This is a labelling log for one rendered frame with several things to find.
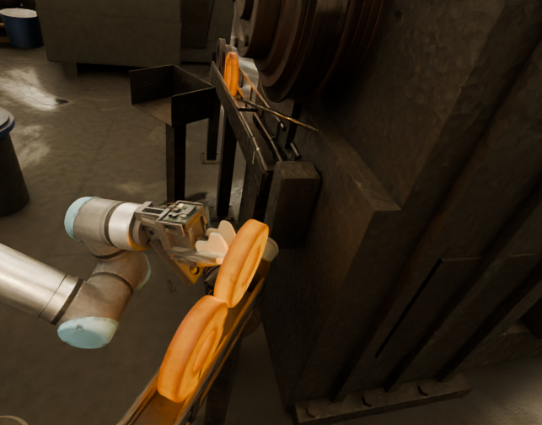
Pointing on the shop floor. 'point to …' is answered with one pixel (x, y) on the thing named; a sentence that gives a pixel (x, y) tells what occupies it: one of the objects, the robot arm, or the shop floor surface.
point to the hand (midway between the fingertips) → (243, 255)
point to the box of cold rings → (110, 32)
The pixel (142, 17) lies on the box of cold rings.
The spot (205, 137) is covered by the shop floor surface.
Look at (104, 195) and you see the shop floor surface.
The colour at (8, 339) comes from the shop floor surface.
